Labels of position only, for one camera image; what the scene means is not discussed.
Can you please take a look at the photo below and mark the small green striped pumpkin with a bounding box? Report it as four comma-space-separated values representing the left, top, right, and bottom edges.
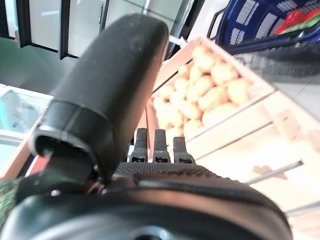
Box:
0, 178, 21, 227

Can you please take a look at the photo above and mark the glass door refrigerator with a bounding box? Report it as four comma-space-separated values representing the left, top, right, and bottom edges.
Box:
14, 0, 198, 61

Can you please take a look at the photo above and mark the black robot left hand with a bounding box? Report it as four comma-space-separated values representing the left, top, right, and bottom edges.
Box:
0, 13, 293, 240

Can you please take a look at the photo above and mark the blue plastic shopping basket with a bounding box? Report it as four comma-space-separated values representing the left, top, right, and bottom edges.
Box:
207, 0, 320, 55

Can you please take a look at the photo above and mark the wooden cabbage crate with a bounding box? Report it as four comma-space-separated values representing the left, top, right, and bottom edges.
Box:
197, 107, 320, 240

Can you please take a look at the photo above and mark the red bell pepper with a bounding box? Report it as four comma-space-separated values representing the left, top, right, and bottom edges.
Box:
274, 9, 313, 35

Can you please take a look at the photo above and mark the brown potato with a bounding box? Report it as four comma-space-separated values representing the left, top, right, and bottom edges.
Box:
193, 46, 218, 72
179, 101, 203, 120
183, 119, 203, 140
211, 62, 238, 86
173, 78, 191, 92
227, 78, 251, 106
159, 86, 176, 101

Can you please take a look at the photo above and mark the wooden vegetable display stand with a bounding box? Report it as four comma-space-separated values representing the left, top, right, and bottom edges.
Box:
0, 109, 51, 181

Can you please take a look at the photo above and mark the wooden potato crate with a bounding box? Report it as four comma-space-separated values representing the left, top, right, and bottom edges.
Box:
143, 33, 311, 163

